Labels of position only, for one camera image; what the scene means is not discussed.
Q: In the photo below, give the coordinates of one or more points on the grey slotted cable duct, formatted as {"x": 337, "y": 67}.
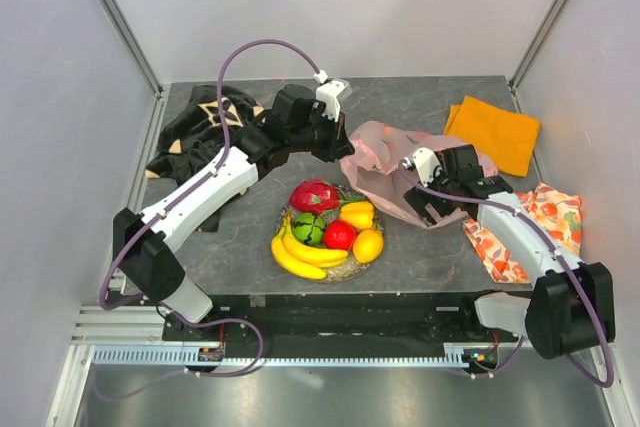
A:
{"x": 193, "y": 356}

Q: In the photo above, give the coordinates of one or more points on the yellow fake lemon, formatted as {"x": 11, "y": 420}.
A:
{"x": 368, "y": 246}

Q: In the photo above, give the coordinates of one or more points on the floral patterned cloth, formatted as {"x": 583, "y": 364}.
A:
{"x": 558, "y": 213}

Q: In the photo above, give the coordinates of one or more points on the red fake dragon fruit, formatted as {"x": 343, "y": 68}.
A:
{"x": 317, "y": 196}

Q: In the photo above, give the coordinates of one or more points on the speckled round plate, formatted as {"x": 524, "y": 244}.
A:
{"x": 351, "y": 269}

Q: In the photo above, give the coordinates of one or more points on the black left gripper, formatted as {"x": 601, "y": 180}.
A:
{"x": 338, "y": 145}

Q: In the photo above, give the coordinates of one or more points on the black flower patterned cloth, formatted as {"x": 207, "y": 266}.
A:
{"x": 195, "y": 136}

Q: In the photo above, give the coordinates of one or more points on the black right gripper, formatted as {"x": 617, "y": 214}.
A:
{"x": 418, "y": 198}

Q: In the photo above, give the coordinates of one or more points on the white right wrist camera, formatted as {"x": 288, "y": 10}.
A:
{"x": 425, "y": 163}

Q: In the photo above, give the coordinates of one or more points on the yellow fake bell pepper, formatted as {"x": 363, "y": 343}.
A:
{"x": 360, "y": 215}

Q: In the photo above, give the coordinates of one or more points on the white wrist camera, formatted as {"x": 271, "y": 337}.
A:
{"x": 425, "y": 163}
{"x": 332, "y": 93}

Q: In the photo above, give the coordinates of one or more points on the yellow fake banana bunch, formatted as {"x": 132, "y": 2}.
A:
{"x": 303, "y": 261}

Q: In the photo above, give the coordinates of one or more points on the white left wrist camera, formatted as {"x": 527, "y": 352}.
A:
{"x": 332, "y": 93}

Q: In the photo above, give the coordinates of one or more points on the pink plastic bag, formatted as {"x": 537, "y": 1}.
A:
{"x": 373, "y": 169}

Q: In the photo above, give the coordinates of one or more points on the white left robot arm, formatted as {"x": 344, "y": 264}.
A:
{"x": 145, "y": 244}

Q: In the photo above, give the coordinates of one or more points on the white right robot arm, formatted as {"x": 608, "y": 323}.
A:
{"x": 571, "y": 307}

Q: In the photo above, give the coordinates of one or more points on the orange folded cloth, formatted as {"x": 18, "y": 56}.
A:
{"x": 507, "y": 138}

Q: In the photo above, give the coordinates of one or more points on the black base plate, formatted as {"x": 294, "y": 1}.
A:
{"x": 431, "y": 317}

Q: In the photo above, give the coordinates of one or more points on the green fake watermelon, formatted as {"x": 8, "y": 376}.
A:
{"x": 308, "y": 228}

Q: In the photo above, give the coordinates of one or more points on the red fake apple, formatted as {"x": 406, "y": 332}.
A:
{"x": 339, "y": 235}

